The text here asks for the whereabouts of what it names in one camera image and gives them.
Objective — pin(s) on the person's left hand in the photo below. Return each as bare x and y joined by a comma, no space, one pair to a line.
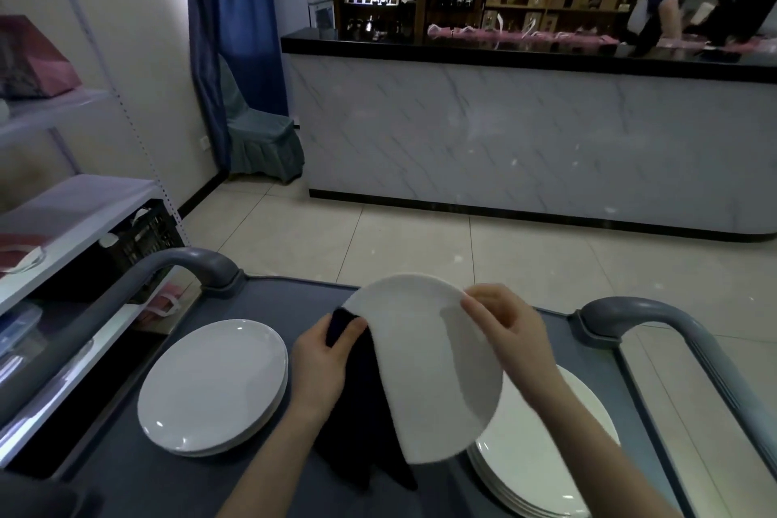
318,372

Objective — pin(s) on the person's right hand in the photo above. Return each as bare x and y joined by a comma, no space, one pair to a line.
525,347

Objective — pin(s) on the dark blue cleaning cloth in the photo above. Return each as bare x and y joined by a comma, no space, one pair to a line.
358,426

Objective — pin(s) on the white round plate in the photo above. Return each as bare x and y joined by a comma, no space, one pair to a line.
212,381
419,378

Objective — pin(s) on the stack of white plates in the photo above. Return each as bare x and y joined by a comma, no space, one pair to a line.
528,463

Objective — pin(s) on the person's left forearm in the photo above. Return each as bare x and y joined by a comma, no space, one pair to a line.
273,469

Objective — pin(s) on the person's right forearm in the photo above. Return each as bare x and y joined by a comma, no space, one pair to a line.
601,457

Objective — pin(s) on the grey service cart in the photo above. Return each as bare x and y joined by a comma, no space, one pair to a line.
267,299

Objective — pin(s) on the marble bar counter black top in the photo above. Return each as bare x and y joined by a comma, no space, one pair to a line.
516,138

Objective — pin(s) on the black plastic crate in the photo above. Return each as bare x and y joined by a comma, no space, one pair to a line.
152,241

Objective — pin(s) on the chair with grey-green cover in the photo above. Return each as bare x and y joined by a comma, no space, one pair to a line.
264,144

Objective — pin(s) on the small white cup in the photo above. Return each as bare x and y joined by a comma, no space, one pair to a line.
108,239

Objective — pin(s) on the white metal shelf rack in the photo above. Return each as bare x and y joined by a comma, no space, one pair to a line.
73,214

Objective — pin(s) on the clear container blue lid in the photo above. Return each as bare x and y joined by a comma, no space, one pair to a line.
17,326

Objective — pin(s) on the row of pink bags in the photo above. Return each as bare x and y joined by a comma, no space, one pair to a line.
534,37

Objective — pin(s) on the blue curtain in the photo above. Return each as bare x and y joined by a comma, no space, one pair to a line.
237,8

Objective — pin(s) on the black pegged stand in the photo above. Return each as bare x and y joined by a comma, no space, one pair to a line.
746,8

